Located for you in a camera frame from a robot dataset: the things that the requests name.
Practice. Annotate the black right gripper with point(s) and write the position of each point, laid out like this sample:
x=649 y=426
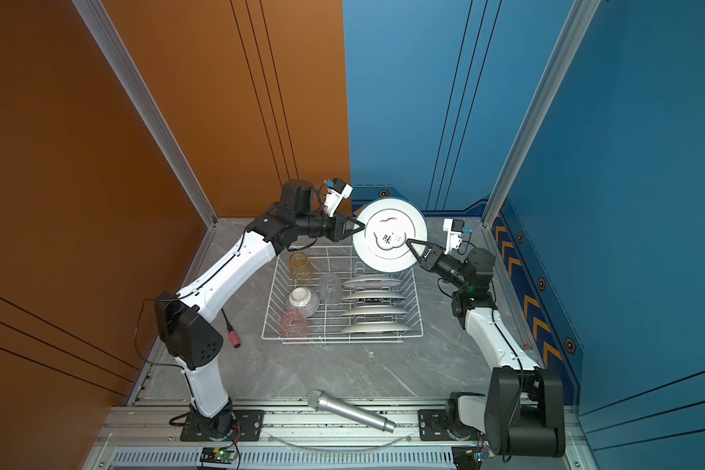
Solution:
x=434 y=258

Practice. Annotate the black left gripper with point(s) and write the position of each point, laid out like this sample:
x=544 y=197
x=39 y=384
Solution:
x=338 y=226

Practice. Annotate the white plate green rim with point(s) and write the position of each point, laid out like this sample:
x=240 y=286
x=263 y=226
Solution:
x=388 y=224

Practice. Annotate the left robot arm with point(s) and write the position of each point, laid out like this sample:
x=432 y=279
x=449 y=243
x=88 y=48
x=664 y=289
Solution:
x=185 y=319

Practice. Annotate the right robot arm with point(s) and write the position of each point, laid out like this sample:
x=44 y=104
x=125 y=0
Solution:
x=522 y=414

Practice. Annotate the clear glass cup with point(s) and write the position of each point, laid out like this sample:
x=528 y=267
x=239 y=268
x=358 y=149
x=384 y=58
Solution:
x=330 y=288

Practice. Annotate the yellow glass cup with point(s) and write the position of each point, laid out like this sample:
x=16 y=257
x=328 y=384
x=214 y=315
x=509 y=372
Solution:
x=301 y=269

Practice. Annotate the striped ceramic bowl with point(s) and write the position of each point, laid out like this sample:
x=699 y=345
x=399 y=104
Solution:
x=303 y=301

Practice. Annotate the pink glass cup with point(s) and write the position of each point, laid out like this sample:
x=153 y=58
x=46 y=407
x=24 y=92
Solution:
x=294 y=325

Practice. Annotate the red-tipped marker pen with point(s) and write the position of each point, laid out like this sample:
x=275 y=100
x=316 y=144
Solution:
x=232 y=334

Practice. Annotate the silver microphone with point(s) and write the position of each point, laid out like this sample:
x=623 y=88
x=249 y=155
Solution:
x=321 y=401

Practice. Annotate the right circuit board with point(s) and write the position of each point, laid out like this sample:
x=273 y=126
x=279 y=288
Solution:
x=468 y=457

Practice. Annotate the green circuit board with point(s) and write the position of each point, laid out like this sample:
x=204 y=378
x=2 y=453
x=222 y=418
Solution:
x=219 y=457

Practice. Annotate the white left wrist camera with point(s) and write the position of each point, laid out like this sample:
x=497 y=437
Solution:
x=336 y=192

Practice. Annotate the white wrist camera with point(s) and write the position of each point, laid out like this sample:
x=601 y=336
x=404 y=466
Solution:
x=454 y=229
x=336 y=192

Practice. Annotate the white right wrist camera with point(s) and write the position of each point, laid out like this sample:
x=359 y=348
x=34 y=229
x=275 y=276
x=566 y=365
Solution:
x=454 y=229

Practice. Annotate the white wire dish rack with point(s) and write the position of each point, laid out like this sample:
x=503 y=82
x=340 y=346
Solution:
x=327 y=323

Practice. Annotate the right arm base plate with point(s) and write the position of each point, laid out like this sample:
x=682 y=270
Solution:
x=433 y=427

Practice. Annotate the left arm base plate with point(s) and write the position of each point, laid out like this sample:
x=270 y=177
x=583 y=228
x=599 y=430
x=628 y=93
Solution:
x=241 y=425

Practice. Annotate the aluminium corner post right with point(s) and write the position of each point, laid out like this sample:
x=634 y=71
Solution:
x=561 y=57

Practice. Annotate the aluminium corner post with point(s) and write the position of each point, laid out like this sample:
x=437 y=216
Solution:
x=561 y=57
x=100 y=25

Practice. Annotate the aluminium corner post left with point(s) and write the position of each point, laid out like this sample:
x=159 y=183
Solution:
x=100 y=25

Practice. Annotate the aluminium front rail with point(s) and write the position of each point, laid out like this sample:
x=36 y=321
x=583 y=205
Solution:
x=294 y=436

